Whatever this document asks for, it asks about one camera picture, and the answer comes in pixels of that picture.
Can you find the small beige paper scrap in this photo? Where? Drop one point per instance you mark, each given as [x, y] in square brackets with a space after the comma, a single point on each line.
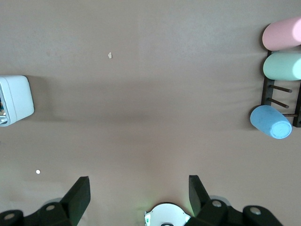
[109, 55]

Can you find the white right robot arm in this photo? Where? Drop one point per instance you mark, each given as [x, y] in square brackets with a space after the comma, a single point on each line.
[167, 212]

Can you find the dark wooden cup rack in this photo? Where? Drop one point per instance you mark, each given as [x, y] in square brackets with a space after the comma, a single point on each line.
[264, 99]

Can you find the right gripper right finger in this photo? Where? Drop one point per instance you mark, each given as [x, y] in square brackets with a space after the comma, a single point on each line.
[200, 202]

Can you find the small white round dot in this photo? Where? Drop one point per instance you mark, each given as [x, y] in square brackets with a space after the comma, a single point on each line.
[38, 171]

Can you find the green plastic cup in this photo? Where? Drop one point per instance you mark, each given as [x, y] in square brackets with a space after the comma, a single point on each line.
[279, 67]

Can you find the pink plastic cup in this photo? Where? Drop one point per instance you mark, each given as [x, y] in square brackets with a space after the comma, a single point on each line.
[279, 34]

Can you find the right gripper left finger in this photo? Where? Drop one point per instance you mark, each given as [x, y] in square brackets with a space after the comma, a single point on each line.
[75, 202]

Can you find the right arm base control box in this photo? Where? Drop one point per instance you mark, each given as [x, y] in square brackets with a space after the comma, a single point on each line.
[147, 217]

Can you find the blue plastic cup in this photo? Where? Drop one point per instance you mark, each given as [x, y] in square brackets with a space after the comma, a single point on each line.
[265, 120]

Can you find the white square lidded bin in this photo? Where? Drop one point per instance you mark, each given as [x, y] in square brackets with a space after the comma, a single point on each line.
[18, 99]

